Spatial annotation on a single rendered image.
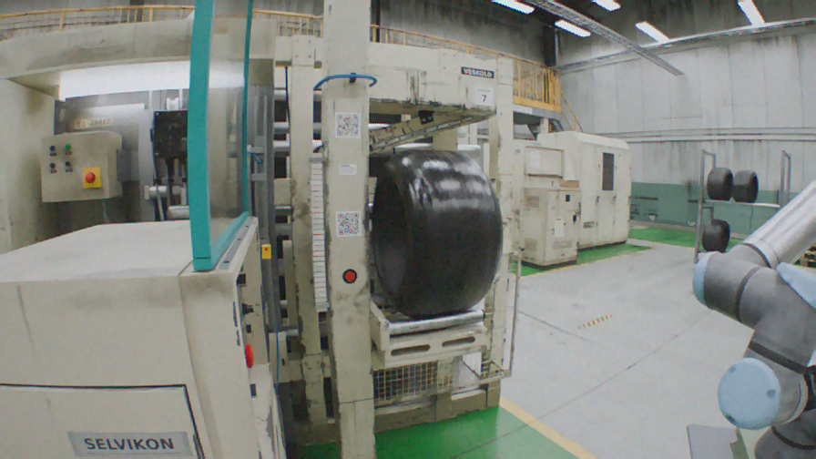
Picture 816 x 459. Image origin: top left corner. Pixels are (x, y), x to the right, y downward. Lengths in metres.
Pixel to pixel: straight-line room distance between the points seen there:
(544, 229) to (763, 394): 5.33
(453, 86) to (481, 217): 0.67
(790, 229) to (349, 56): 1.13
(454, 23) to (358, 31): 12.33
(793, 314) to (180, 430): 0.72
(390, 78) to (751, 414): 1.39
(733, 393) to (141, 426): 0.70
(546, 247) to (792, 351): 5.39
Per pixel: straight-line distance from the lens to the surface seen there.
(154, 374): 0.44
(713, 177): 6.45
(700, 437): 1.41
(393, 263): 1.50
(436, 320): 1.21
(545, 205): 5.72
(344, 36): 1.20
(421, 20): 12.77
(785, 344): 0.57
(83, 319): 0.44
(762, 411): 0.57
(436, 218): 1.01
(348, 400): 1.33
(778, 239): 0.73
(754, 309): 0.60
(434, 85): 1.53
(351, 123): 1.13
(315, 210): 1.12
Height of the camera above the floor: 1.35
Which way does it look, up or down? 8 degrees down
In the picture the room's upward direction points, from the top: straight up
